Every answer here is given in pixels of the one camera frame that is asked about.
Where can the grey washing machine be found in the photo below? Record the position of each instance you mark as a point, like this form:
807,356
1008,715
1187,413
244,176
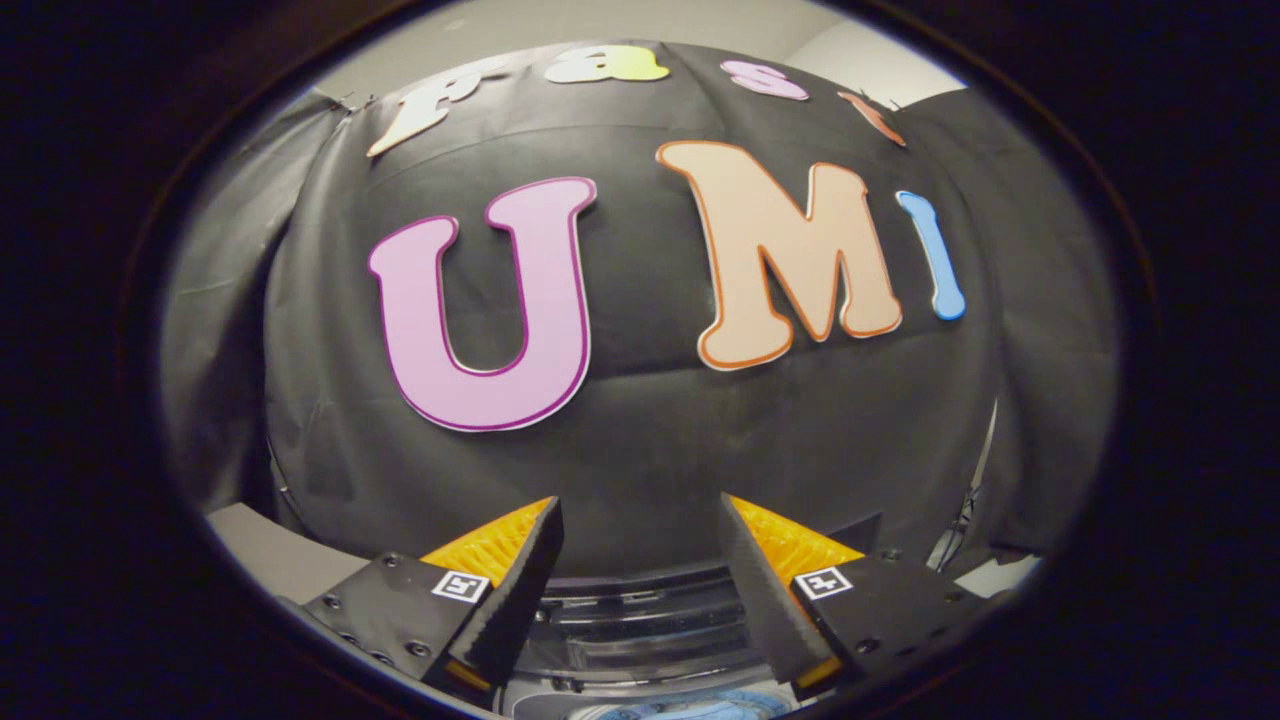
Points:
560,695

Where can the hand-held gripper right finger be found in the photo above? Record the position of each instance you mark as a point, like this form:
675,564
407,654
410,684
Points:
765,600

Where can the black backdrop cloth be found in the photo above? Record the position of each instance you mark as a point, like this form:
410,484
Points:
650,450

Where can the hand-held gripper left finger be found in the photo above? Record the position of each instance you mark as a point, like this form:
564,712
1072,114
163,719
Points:
515,600

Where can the black tripod stand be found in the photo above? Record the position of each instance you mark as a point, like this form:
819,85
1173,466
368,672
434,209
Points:
965,500

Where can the light blue shirt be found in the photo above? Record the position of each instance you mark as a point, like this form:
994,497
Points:
690,710

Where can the dark cabinet with beige side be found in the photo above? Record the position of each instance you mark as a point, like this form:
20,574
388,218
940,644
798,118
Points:
270,555

